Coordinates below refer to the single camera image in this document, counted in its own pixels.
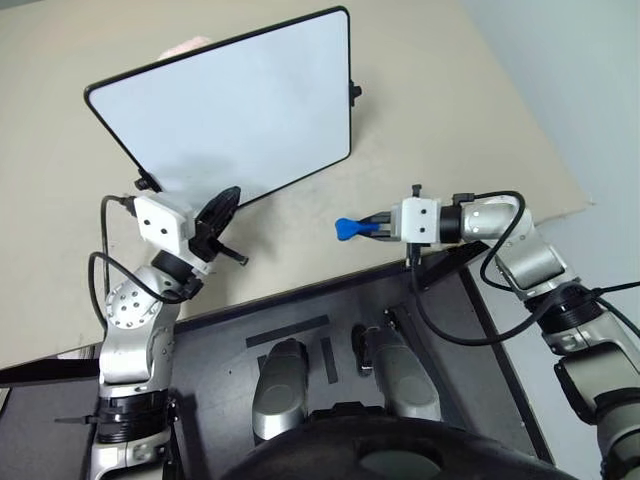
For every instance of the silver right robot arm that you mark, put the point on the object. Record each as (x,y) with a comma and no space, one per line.
(535,260)

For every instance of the grey rounded robot foot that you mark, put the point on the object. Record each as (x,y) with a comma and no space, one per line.
(279,387)
(406,382)

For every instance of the black table frame bar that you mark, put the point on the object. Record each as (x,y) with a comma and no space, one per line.
(445,262)

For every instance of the black rounded robot torso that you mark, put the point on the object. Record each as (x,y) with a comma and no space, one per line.
(390,450)

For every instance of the pink soft object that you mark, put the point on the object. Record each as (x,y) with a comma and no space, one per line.
(186,47)

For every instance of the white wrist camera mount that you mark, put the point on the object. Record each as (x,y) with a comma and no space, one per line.
(160,222)
(421,220)

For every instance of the black framed whiteboard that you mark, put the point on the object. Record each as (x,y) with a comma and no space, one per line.
(225,105)

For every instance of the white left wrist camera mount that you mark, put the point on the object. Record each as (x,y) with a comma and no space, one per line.
(160,222)

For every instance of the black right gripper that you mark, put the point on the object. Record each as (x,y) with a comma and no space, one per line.
(395,226)

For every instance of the dark grey floor mat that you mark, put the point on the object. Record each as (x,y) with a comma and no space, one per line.
(220,355)

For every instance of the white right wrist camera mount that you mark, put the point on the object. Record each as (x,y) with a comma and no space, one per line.
(421,220)

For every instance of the short black tape strip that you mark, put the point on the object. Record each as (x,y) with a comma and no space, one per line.
(328,361)

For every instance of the long black tape strip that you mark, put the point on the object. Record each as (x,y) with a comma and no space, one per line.
(287,331)

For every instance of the black whiteboard stand knob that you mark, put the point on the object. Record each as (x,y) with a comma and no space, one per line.
(355,91)
(146,181)

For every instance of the blue eraser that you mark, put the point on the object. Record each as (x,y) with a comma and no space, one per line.
(346,229)

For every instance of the black zip tie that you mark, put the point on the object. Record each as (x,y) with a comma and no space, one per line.
(75,419)

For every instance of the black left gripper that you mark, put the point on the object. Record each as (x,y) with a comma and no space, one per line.
(202,242)

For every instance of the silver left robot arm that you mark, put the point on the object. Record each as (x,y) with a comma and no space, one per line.
(131,320)

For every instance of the small black floor object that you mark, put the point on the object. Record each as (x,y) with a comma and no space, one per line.
(360,350)

